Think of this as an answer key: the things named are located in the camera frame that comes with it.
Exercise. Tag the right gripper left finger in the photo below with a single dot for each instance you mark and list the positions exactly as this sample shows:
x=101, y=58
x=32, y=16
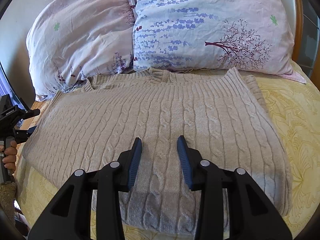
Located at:
x=68, y=214

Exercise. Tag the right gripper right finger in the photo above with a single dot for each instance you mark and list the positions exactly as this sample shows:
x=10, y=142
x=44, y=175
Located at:
x=231, y=196

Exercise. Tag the beige cable-knit sweater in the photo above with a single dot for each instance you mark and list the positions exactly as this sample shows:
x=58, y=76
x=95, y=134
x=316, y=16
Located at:
x=224, y=117

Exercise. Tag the fuzzy brown sleeve forearm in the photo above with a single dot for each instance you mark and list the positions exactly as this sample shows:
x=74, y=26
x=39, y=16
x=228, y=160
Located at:
x=7, y=198

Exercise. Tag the person's left hand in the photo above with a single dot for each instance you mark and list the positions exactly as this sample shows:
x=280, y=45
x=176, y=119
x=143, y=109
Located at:
x=10, y=153

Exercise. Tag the pink floral pillow left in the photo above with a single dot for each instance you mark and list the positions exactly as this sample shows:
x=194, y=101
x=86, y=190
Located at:
x=71, y=40

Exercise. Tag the yellow patterned bed sheet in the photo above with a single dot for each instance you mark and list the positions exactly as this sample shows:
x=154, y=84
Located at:
x=294, y=109

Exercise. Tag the pink tree-print pillow right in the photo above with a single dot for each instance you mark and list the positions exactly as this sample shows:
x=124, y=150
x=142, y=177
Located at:
x=182, y=35

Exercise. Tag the wooden headboard frame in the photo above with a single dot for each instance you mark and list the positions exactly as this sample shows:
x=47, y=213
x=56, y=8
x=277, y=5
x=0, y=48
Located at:
x=306, y=49

